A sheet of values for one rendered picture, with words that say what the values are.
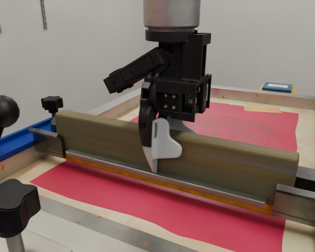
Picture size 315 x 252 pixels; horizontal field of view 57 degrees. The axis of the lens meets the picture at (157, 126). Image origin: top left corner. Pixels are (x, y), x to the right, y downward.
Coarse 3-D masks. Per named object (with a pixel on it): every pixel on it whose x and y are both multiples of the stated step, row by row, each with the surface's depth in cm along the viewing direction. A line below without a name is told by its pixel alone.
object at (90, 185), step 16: (208, 112) 85; (48, 176) 52; (64, 176) 52; (80, 176) 52; (96, 176) 52; (112, 176) 52; (128, 176) 52; (64, 192) 48; (80, 192) 48; (96, 192) 48; (112, 192) 48; (128, 192) 48; (144, 192) 48; (112, 208) 44; (128, 208) 44
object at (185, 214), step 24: (264, 120) 79; (288, 120) 79; (288, 144) 65; (168, 192) 48; (144, 216) 42; (168, 216) 42; (192, 216) 42; (216, 216) 42; (240, 216) 42; (264, 216) 42; (216, 240) 38; (240, 240) 38; (264, 240) 38
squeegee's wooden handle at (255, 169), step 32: (64, 128) 53; (96, 128) 49; (128, 128) 47; (128, 160) 49; (160, 160) 46; (192, 160) 43; (224, 160) 41; (256, 160) 39; (288, 160) 37; (256, 192) 40
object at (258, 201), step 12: (72, 156) 52; (84, 156) 51; (96, 156) 51; (120, 168) 48; (132, 168) 47; (144, 168) 47; (168, 180) 45; (180, 180) 44; (192, 180) 44; (204, 192) 42; (216, 192) 41; (228, 192) 41; (240, 192) 41; (252, 204) 40; (264, 204) 39
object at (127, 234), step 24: (120, 96) 88; (216, 96) 99; (240, 96) 96; (264, 96) 92; (288, 96) 89; (312, 96) 88; (0, 168) 51; (72, 216) 37; (96, 216) 37; (144, 240) 33; (168, 240) 33
